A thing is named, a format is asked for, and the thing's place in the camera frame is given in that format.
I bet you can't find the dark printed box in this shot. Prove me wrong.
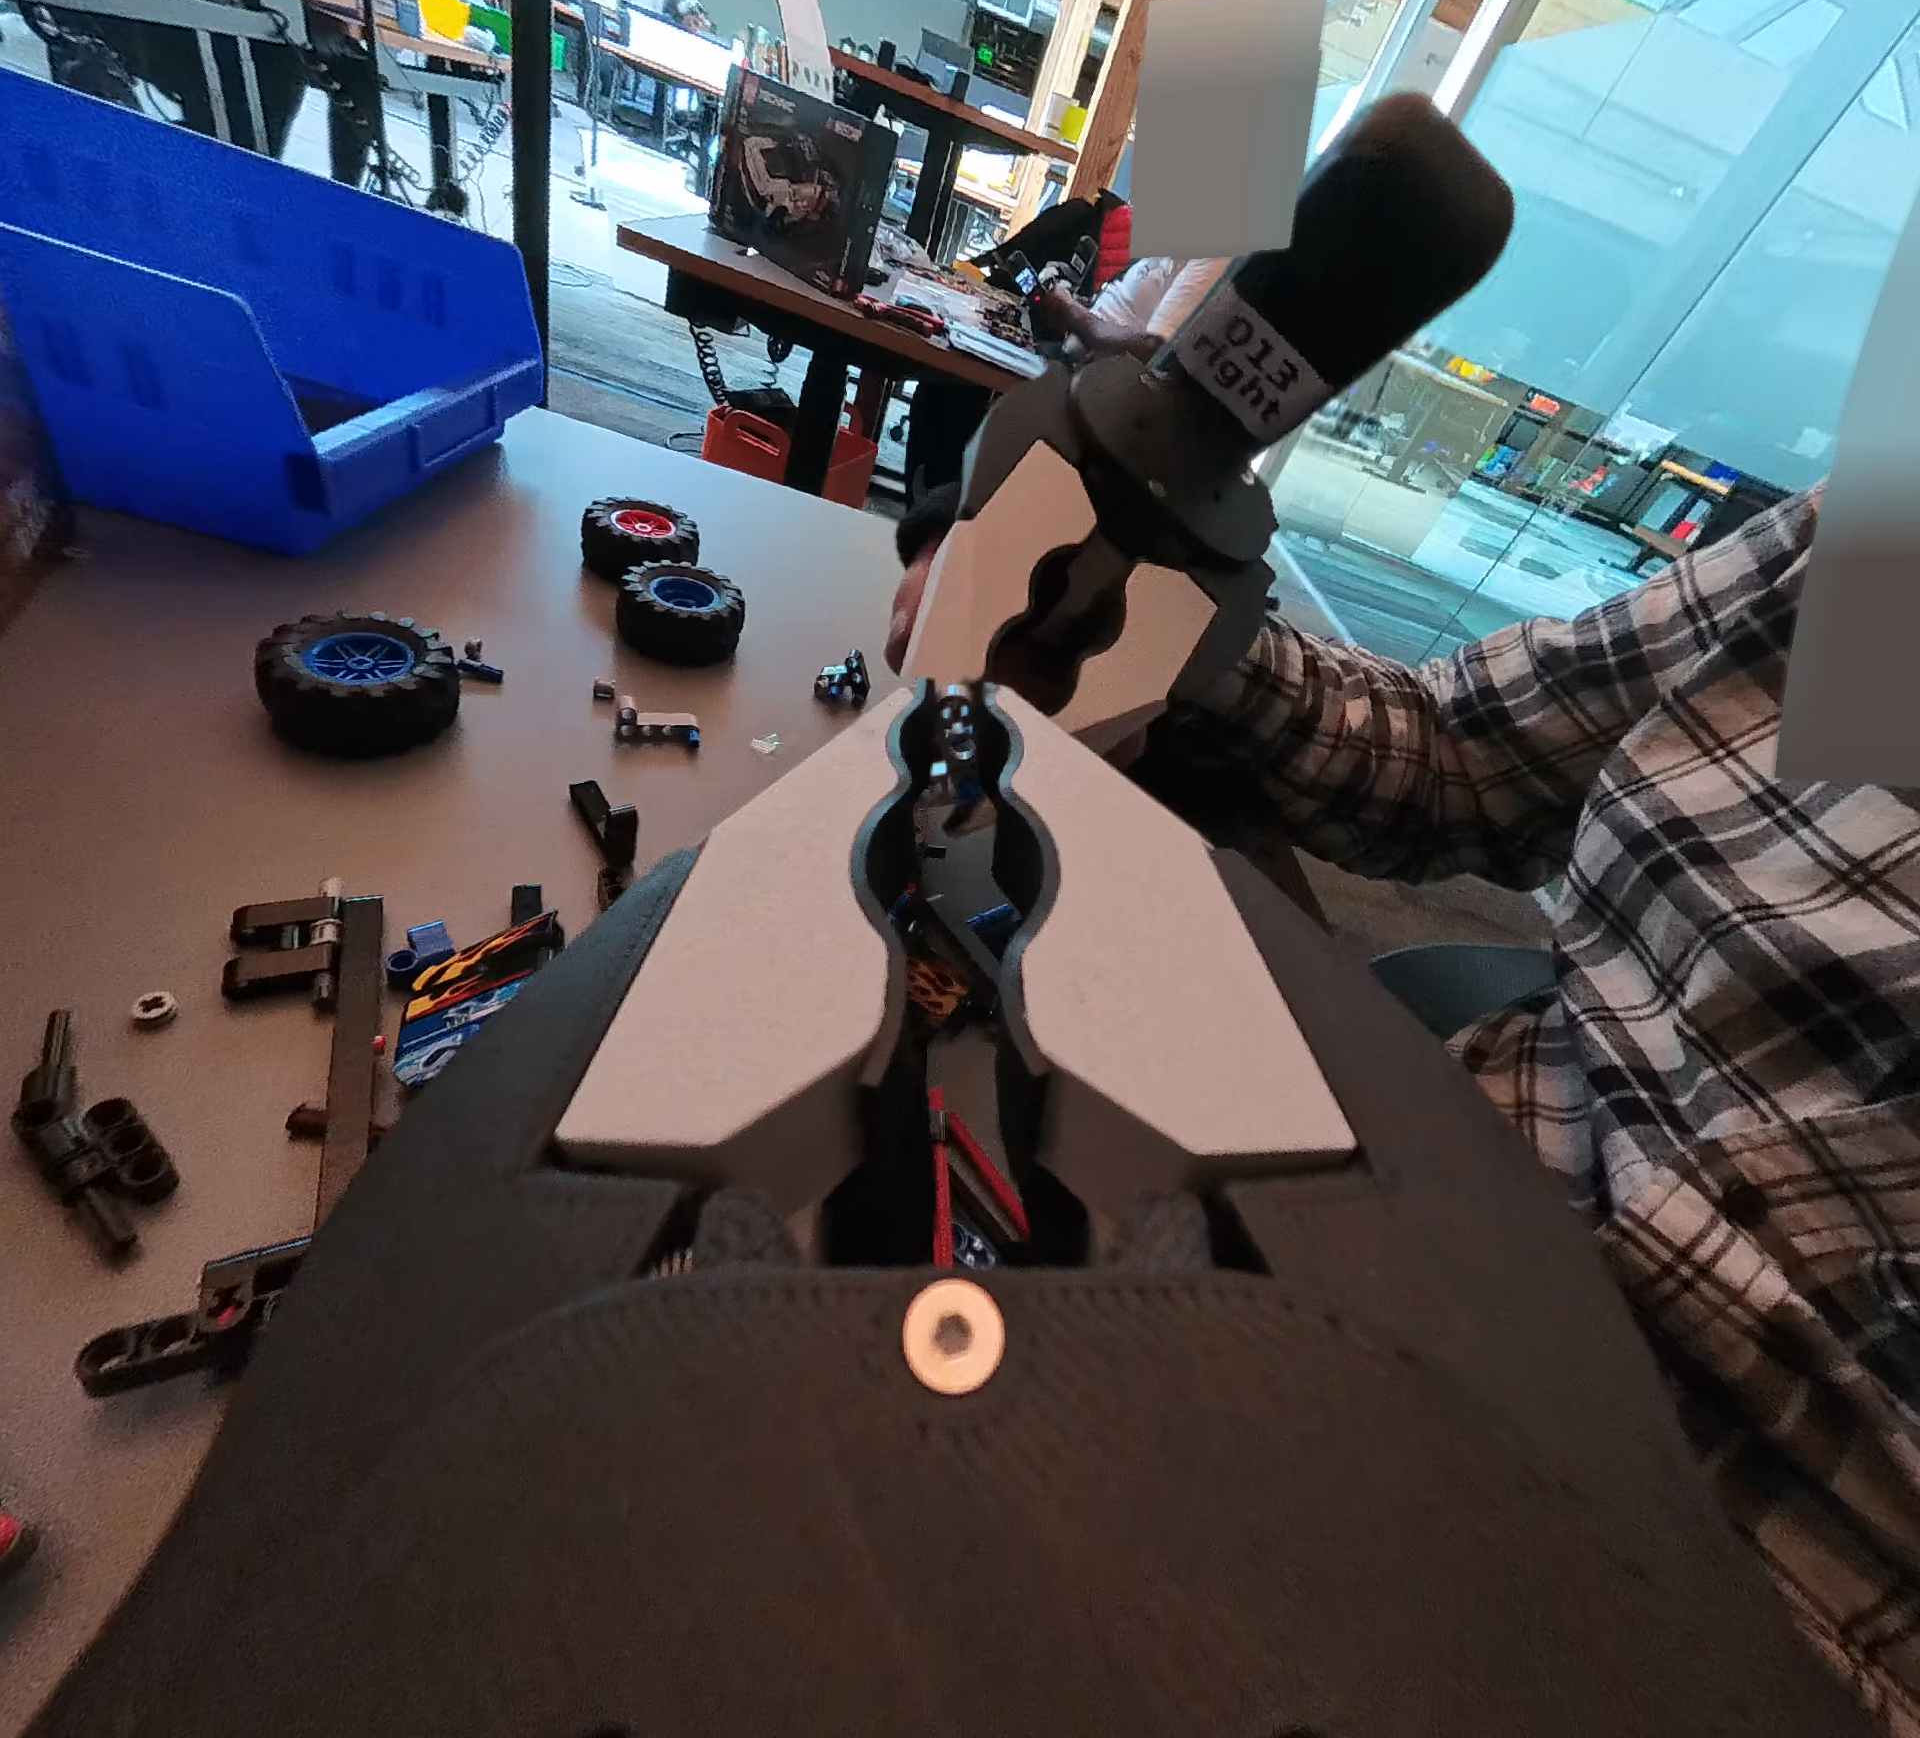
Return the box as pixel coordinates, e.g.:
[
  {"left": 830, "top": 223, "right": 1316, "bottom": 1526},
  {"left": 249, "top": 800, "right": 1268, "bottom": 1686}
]
[{"left": 707, "top": 65, "right": 901, "bottom": 300}]

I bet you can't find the blue plastic bin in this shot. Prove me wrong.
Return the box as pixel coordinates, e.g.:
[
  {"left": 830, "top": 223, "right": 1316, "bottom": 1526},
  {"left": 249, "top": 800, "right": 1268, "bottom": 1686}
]
[{"left": 0, "top": 65, "right": 546, "bottom": 558}]

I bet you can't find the person's right hand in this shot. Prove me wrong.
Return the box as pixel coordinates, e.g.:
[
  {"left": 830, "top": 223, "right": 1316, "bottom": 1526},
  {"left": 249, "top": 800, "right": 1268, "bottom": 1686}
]
[{"left": 882, "top": 552, "right": 938, "bottom": 681}]

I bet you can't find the red bucket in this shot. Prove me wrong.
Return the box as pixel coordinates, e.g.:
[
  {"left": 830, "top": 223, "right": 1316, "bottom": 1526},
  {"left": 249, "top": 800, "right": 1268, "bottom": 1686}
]
[{"left": 701, "top": 404, "right": 889, "bottom": 510}]

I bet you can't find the black wheel blue rim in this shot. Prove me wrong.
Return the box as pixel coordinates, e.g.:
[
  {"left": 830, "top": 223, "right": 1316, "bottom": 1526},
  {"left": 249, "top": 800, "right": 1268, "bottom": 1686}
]
[
  {"left": 621, "top": 565, "right": 748, "bottom": 666},
  {"left": 253, "top": 611, "right": 464, "bottom": 760}
]

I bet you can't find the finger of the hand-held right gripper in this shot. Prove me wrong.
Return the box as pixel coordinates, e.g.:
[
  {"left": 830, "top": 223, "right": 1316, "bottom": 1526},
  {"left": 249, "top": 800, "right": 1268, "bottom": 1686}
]
[
  {"left": 1034, "top": 539, "right": 1227, "bottom": 755},
  {"left": 901, "top": 449, "right": 1083, "bottom": 696}
]

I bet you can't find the black wheel red rim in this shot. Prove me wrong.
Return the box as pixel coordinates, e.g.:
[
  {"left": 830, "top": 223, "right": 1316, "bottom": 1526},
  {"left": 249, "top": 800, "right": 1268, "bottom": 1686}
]
[{"left": 580, "top": 497, "right": 701, "bottom": 576}]

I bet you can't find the black toy pin connector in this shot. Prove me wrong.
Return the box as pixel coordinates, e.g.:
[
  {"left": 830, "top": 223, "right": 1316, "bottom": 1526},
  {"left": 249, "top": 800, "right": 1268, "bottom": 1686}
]
[{"left": 12, "top": 1009, "right": 183, "bottom": 1262}]

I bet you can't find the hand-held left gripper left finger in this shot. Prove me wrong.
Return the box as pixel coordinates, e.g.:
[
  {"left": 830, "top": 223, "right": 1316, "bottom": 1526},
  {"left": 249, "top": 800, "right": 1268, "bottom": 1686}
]
[{"left": 552, "top": 683, "right": 938, "bottom": 1262}]

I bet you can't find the black toy frame bracket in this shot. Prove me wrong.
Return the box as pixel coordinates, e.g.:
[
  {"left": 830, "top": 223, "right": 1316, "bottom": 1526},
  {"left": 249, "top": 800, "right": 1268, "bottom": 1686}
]
[{"left": 219, "top": 882, "right": 346, "bottom": 1004}]

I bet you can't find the black metal pole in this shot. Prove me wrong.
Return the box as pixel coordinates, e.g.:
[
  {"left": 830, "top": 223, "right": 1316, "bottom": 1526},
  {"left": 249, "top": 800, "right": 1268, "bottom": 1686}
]
[{"left": 505, "top": 0, "right": 560, "bottom": 421}]

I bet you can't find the brown background table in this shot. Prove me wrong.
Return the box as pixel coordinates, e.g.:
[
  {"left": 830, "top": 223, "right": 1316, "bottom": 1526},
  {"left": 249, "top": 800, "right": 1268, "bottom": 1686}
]
[{"left": 614, "top": 208, "right": 1052, "bottom": 510}]

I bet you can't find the grey desk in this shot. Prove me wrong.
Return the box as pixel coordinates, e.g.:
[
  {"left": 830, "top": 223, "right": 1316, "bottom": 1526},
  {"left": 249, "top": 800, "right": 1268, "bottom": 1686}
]
[{"left": 0, "top": 404, "right": 1322, "bottom": 1738}]

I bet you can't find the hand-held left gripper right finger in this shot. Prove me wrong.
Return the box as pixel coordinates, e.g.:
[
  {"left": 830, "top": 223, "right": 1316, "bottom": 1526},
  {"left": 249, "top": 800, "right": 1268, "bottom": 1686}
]
[{"left": 990, "top": 689, "right": 1361, "bottom": 1262}]

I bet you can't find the person's plaid clothed body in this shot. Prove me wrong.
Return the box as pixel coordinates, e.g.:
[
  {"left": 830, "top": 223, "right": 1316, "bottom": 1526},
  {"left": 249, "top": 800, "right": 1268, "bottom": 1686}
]
[{"left": 1454, "top": 810, "right": 1920, "bottom": 1738}]

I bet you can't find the long black toy beam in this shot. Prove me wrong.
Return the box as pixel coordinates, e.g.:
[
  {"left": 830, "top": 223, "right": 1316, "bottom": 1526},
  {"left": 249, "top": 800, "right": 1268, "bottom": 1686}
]
[{"left": 292, "top": 895, "right": 391, "bottom": 1231}]

